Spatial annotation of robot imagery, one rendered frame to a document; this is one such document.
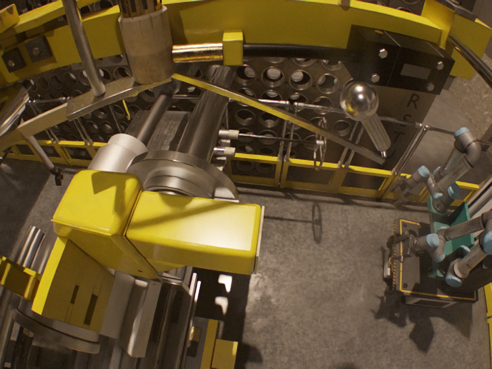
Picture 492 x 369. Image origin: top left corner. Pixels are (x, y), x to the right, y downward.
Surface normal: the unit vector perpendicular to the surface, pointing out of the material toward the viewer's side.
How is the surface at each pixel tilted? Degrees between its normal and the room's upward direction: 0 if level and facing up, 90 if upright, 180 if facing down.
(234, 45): 90
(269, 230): 0
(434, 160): 0
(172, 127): 0
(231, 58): 90
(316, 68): 90
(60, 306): 90
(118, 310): 68
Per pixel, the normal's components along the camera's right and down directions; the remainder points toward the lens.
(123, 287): 0.92, -0.12
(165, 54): 0.85, 0.43
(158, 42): 0.68, 0.59
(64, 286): 0.99, 0.11
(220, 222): 0.00, -0.59
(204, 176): -0.13, 0.80
